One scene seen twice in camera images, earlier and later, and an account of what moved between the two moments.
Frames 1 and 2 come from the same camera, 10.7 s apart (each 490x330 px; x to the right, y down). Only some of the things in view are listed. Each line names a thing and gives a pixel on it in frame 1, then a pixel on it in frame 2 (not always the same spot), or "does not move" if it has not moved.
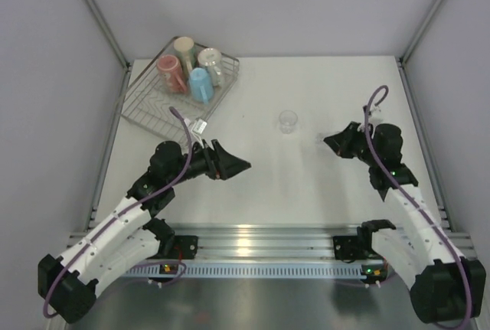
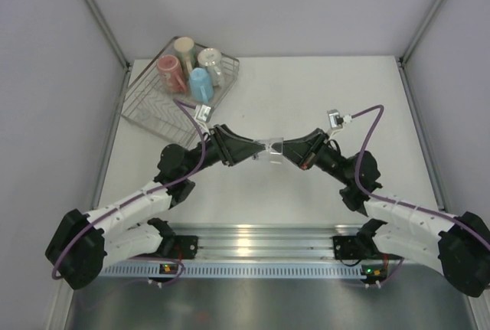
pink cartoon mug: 171,74 does not move
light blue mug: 200,85 does not move
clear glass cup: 287,119 to 275,145
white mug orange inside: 210,60 does not move
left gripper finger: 220,149 to 242,149
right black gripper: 341,142 to 303,151
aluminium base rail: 270,245 does not move
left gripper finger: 230,165 to 224,126
